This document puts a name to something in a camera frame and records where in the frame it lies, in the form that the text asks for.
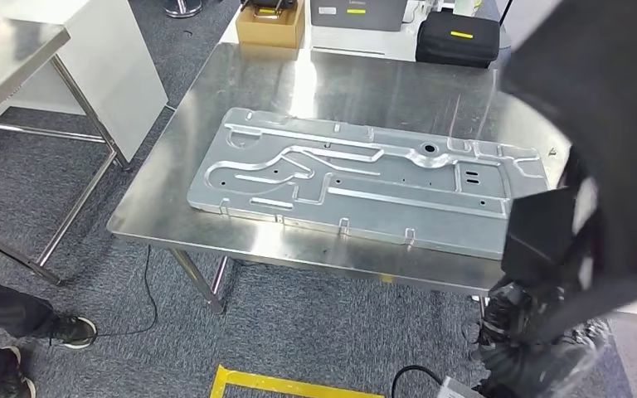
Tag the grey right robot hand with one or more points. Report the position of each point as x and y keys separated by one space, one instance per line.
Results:
x=522 y=362

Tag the black plastic plate bracket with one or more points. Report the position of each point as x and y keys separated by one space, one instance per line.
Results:
x=599 y=110

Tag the stainless steel workbench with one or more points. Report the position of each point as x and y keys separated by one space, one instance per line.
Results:
x=351 y=82

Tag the stamped silver metal plate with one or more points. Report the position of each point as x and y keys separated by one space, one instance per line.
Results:
x=351 y=187

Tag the yellow floor tape square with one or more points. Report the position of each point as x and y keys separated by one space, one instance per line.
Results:
x=274 y=384

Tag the black carry case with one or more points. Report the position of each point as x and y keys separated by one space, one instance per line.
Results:
x=456 y=46

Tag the black stand pole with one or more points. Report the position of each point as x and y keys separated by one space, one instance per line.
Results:
x=505 y=12

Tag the white desk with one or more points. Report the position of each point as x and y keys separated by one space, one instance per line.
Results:
x=351 y=44

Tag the grey laptop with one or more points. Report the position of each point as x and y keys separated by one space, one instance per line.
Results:
x=357 y=16

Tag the brown cardboard box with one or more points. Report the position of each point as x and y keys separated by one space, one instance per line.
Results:
x=269 y=33

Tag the black handheld controller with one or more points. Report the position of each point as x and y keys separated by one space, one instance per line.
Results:
x=269 y=6

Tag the white cabinet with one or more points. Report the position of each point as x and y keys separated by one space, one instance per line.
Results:
x=115 y=82

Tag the person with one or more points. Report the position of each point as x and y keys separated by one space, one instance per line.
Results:
x=0 y=313

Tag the steel side table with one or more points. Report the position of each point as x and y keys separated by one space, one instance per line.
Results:
x=11 y=60

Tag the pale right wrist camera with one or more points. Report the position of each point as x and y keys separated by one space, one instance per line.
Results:
x=458 y=389

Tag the chrome pedestal base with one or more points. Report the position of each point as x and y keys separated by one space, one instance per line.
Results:
x=183 y=8

